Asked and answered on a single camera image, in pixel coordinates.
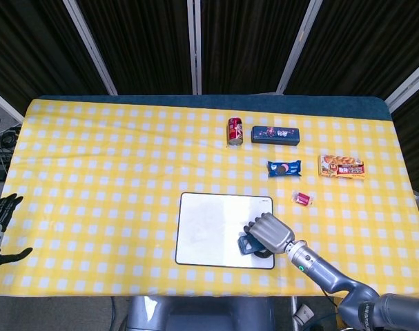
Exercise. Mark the yellow food box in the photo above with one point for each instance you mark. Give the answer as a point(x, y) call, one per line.
point(340, 167)

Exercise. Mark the dark blue long box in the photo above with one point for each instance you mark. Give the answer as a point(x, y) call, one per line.
point(274, 135)

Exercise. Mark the grey robot torso base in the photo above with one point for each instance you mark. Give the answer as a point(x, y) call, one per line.
point(202, 315)

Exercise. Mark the dark blue plastic block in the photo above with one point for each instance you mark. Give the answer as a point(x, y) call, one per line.
point(248, 245)

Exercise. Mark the pink candy wrapper pack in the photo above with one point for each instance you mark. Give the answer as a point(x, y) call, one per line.
point(303, 198)

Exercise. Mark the red drink can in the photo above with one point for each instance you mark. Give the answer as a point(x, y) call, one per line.
point(235, 131)

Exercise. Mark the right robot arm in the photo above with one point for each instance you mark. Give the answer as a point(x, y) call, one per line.
point(328, 274)

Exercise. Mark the white partition frame post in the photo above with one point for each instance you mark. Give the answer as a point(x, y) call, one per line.
point(194, 48)
point(407, 82)
point(3, 103)
point(92, 48)
point(298, 48)

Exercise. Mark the yellow checked tablecloth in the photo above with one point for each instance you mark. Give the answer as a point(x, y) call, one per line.
point(92, 172)

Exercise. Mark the white power adapter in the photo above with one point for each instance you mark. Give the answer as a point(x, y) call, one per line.
point(304, 313)

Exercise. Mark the white rectangular board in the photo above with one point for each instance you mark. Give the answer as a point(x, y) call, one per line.
point(202, 234)

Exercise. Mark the blue cookie packet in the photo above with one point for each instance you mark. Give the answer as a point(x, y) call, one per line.
point(284, 169)

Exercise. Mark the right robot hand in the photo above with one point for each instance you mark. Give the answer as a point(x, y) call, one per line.
point(271, 232)

